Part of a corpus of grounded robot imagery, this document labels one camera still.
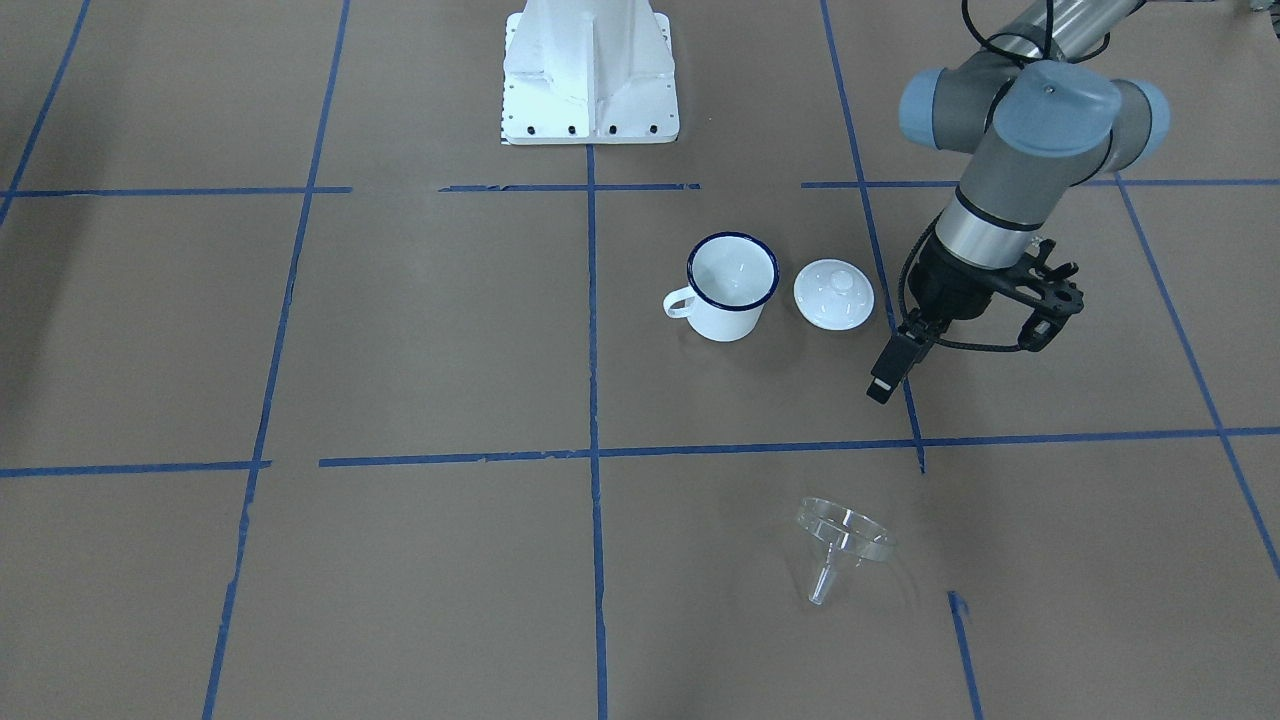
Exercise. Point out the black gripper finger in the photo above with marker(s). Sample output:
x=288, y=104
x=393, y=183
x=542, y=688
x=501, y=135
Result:
x=907, y=346

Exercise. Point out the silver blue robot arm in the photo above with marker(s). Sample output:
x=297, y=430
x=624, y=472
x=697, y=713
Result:
x=1034, y=120

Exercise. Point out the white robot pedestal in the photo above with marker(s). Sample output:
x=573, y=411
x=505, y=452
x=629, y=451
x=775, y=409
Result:
x=588, y=72

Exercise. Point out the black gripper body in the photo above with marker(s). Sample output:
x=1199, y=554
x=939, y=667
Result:
x=950, y=286

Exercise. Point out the clear plastic funnel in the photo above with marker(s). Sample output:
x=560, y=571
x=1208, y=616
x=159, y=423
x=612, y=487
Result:
x=842, y=535

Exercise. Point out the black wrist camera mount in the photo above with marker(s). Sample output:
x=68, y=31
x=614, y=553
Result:
x=1050, y=292

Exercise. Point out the white enamel cup blue rim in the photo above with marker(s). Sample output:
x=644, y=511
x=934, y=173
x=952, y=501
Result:
x=730, y=277

